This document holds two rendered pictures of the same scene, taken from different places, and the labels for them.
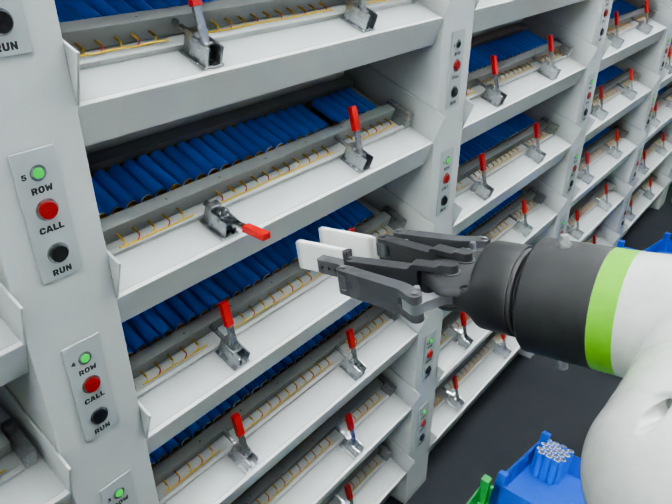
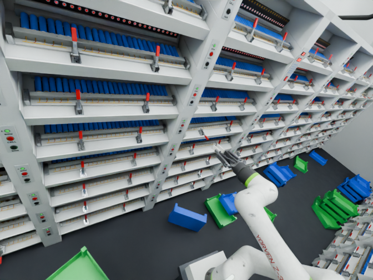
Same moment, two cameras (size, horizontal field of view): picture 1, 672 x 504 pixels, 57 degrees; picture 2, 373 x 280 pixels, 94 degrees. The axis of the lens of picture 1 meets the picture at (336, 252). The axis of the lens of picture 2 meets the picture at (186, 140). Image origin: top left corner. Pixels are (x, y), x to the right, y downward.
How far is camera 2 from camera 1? 0.47 m
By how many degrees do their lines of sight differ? 9
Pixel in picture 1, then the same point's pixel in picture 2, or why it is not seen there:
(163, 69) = (206, 109)
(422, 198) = (236, 139)
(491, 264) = (239, 165)
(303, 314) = (205, 150)
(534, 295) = (242, 173)
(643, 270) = (257, 177)
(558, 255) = (248, 169)
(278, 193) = (212, 130)
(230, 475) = (179, 170)
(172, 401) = (179, 155)
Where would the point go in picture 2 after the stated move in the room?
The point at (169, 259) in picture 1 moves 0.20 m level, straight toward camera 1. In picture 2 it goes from (191, 135) to (190, 157)
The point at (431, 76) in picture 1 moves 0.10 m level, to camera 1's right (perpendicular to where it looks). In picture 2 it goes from (249, 119) to (261, 125)
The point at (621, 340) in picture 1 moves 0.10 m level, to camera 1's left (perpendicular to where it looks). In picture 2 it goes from (250, 184) to (231, 174)
